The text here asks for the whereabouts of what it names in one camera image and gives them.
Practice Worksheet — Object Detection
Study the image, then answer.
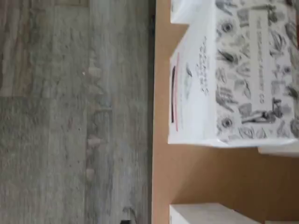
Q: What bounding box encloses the wooden shelf board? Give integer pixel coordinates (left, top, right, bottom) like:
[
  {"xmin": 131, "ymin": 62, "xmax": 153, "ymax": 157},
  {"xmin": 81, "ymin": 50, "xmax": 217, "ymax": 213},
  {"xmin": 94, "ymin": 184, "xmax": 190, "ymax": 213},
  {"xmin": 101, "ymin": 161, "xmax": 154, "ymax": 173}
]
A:
[{"xmin": 153, "ymin": 0, "xmax": 299, "ymax": 224}]

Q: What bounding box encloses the white box pink strip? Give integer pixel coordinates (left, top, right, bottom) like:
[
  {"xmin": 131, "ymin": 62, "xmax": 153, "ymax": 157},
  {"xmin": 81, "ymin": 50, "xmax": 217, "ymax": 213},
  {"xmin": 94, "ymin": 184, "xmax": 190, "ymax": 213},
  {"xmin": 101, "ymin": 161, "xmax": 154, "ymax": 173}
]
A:
[{"xmin": 167, "ymin": 0, "xmax": 299, "ymax": 149}]

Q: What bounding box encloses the white box orange strip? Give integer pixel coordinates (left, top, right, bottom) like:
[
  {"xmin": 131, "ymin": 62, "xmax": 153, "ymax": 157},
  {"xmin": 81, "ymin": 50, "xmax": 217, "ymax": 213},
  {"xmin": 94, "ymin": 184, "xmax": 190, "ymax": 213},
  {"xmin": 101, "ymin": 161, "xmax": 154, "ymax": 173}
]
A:
[{"xmin": 170, "ymin": 0, "xmax": 217, "ymax": 24}]

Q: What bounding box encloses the black metal shelf rack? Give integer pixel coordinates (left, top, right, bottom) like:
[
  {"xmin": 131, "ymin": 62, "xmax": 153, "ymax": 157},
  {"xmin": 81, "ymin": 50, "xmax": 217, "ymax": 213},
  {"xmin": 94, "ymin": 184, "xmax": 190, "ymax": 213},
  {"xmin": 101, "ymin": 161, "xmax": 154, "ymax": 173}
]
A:
[{"xmin": 148, "ymin": 0, "xmax": 157, "ymax": 224}]

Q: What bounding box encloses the white box green strip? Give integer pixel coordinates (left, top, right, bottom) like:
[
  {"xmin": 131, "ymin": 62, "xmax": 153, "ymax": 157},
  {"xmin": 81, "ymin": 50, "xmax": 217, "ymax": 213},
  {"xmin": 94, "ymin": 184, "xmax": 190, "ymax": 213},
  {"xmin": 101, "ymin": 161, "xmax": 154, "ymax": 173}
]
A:
[{"xmin": 169, "ymin": 202, "xmax": 299, "ymax": 224}]

